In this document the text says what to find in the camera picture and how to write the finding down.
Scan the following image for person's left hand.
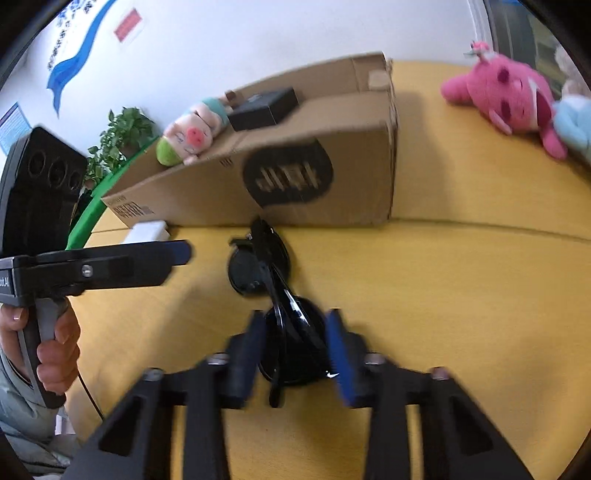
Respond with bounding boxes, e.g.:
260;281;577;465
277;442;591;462
0;302;81;395

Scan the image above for potted green plant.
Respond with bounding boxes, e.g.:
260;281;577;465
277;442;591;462
83;107;158;190

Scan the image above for pink plush toy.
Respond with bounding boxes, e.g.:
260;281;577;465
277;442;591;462
441;41;568;160

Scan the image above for wooden desktop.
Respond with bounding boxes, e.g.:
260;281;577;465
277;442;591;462
69;60;591;480

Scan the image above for person's left forearm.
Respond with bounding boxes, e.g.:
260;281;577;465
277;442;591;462
0;344;88;476

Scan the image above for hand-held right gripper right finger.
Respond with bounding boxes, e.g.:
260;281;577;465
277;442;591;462
323;308;539;480

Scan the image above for glass door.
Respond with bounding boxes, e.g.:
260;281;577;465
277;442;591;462
482;0;568;70

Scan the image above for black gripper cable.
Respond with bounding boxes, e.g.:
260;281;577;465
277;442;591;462
75;367;106;422

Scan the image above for blue wave wall decoration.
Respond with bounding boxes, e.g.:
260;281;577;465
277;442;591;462
46;0;116;116

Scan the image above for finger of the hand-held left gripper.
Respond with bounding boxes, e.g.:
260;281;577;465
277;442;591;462
18;255;175;296
34;239;192;267

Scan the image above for green curved board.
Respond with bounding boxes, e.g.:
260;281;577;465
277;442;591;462
65;138;162;252

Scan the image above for red wall sign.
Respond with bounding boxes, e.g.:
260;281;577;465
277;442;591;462
114;7;147;43

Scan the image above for blue framed wall poster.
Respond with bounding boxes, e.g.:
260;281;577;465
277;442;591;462
0;102;34;155

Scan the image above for white rectangular box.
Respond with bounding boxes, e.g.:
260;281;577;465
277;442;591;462
122;220;171;244

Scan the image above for pig plush toy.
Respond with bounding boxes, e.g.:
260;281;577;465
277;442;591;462
156;96;232;167

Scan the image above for light blue plush toy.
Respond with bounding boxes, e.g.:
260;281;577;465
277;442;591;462
551;95;591;167

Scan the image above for black rectangular box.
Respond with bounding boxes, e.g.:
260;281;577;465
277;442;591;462
228;87;301;132

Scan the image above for cardboard box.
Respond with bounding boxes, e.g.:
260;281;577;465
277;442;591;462
100;52;399;230

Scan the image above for black sunglasses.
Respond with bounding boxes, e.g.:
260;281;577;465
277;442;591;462
228;217;338;409

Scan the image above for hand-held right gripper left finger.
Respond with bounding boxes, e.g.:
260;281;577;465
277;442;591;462
67;310;269;480

